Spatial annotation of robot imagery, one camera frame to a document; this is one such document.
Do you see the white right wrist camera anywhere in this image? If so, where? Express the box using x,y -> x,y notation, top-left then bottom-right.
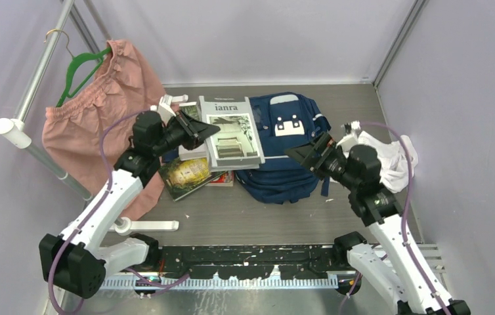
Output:
336,121 -> 361,153

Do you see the grey hardcover book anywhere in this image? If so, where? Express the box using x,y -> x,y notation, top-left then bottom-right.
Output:
199,96 -> 265,171

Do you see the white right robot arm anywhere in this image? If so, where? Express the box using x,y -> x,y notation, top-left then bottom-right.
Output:
285,133 -> 471,314

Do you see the white cloth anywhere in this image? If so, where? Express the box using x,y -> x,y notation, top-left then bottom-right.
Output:
336,131 -> 419,193

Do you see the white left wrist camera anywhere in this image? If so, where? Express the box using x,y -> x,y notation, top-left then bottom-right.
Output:
150,94 -> 188,125

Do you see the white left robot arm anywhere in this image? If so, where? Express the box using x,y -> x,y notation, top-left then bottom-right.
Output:
39,110 -> 220,299

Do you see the navy blue student backpack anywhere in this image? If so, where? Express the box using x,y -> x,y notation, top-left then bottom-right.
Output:
234,91 -> 333,205

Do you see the white slotted cable duct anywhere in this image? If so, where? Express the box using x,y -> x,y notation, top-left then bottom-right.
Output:
100,274 -> 338,291

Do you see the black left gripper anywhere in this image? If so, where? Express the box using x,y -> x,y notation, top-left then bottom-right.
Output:
152,110 -> 221,156

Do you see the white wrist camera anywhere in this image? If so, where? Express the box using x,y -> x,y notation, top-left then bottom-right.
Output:
336,121 -> 361,153
150,94 -> 188,125

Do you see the pink cloth garment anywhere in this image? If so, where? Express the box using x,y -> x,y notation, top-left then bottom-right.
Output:
42,39 -> 166,195

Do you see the red cover book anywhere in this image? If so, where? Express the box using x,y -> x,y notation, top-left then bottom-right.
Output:
207,171 -> 234,187

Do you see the green clothes hanger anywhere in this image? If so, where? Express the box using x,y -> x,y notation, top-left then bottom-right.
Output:
43,28 -> 114,108

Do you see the metal clothes rack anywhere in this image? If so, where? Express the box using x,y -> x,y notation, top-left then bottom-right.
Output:
0,0 -> 189,236

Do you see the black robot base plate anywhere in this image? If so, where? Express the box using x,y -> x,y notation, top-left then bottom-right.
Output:
133,245 -> 354,280

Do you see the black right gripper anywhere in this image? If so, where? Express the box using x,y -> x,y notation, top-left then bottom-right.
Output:
284,131 -> 360,192

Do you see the palm leaf white book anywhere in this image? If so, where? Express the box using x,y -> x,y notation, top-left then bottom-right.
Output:
179,102 -> 207,161

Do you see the green jungle cover book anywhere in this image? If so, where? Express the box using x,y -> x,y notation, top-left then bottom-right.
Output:
158,157 -> 225,201

